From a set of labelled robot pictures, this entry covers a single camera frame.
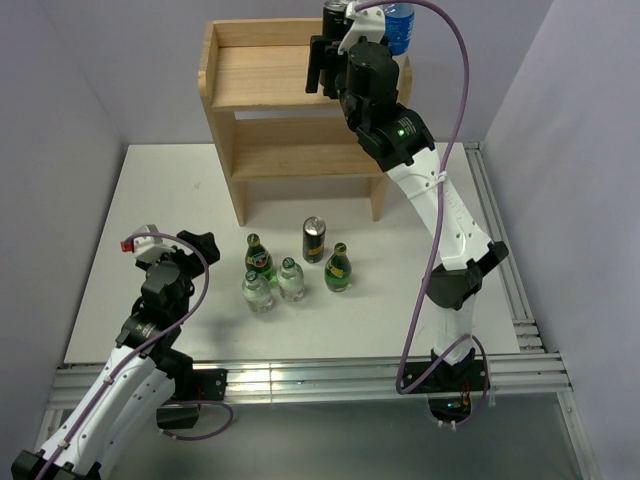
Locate black can yellow label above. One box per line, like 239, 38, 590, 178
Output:
320, 1, 349, 89

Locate green bottle yellow label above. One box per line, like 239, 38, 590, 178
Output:
324, 242, 352, 292

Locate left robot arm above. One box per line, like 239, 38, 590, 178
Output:
11, 224, 220, 479

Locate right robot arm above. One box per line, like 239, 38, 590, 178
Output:
305, 35, 508, 390

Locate wooden two-tier shelf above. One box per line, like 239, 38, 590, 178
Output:
198, 18, 389, 225

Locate green bottle red label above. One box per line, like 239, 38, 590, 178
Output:
245, 233, 274, 281

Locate clear soda bottle left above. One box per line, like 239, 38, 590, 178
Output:
242, 270, 274, 313

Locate clear soda bottle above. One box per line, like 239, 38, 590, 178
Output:
242, 270, 274, 313
276, 257, 305, 301

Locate front clear water bottle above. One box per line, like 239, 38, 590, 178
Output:
383, 3, 415, 57

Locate clear soda bottle right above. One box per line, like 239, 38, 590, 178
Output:
276, 257, 305, 301

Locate black can on table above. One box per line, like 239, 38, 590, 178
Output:
302, 216, 326, 263

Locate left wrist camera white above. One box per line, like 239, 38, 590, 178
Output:
120, 224, 173, 264

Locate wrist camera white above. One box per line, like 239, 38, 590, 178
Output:
338, 1, 386, 55
120, 224, 173, 264

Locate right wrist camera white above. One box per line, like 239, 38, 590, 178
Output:
338, 1, 386, 55

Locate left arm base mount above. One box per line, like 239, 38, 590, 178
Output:
156, 368, 228, 431

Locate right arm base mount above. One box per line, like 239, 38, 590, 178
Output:
410, 359, 490, 423

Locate aluminium frame rails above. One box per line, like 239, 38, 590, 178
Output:
40, 144, 601, 479

